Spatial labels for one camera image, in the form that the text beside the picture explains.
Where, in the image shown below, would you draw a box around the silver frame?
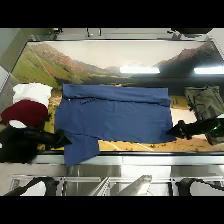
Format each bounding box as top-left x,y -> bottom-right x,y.
0,28 -> 224,197

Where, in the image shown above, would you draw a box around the blue shirt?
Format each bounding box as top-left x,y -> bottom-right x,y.
54,83 -> 177,167

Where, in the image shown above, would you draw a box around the black garment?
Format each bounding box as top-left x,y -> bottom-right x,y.
0,126 -> 39,164

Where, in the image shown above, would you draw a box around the red garment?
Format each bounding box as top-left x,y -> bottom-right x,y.
0,99 -> 50,128

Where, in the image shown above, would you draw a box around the olive green garment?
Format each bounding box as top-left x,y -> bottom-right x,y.
184,85 -> 224,146

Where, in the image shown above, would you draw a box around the white garment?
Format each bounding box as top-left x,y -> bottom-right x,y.
8,82 -> 54,129

